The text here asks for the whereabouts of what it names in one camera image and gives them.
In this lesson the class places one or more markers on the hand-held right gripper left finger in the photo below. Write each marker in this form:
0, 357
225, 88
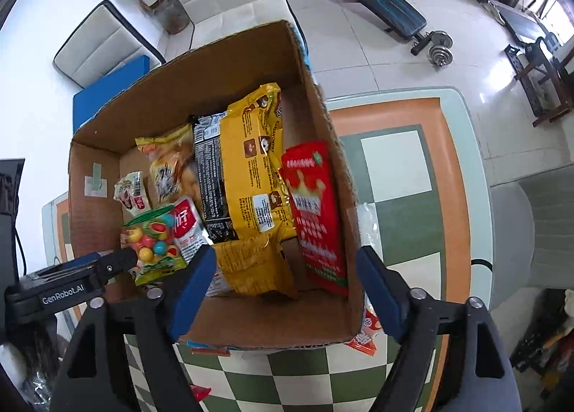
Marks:
193, 291

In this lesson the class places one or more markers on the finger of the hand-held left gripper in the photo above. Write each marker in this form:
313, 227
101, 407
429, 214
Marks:
119, 264

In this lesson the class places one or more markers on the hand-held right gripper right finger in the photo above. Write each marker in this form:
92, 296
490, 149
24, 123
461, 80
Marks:
381, 295

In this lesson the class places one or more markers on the green candy ball packet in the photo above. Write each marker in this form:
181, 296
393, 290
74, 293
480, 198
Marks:
152, 241

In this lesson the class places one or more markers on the cardboard box with blue print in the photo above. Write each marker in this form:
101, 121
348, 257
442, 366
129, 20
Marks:
89, 223

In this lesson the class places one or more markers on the small yellow snack packet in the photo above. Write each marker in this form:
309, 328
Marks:
251, 268

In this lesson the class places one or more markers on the clear packet with red label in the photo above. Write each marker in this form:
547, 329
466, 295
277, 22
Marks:
188, 223

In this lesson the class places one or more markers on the small white red packet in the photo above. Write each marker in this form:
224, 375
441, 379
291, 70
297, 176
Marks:
132, 194

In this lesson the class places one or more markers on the long red snack packet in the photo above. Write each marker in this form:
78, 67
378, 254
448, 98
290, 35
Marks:
318, 223

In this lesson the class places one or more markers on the black snack packet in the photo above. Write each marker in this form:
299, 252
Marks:
210, 179

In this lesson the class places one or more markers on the yellow bread packet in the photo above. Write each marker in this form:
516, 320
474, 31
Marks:
168, 161

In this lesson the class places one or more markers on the large yellow snack packet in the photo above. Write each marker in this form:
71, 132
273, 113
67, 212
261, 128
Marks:
251, 161

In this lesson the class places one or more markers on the orange red snack packet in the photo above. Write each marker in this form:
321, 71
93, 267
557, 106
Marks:
365, 340

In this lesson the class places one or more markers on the red triangular snack packet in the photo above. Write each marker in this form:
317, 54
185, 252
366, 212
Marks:
199, 392

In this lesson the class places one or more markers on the blue cushion stool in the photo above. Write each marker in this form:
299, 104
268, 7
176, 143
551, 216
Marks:
112, 93

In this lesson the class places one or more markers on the grey shell chair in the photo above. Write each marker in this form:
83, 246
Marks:
538, 223

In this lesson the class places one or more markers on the small chrome dumbbell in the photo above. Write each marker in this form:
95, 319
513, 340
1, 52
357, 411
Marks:
440, 49

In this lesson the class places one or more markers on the glass jar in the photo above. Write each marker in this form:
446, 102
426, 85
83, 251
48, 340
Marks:
175, 13

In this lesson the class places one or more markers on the dark wooden chair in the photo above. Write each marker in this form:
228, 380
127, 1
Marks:
547, 80

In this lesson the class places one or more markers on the white chair with black frame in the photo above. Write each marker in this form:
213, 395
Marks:
98, 44

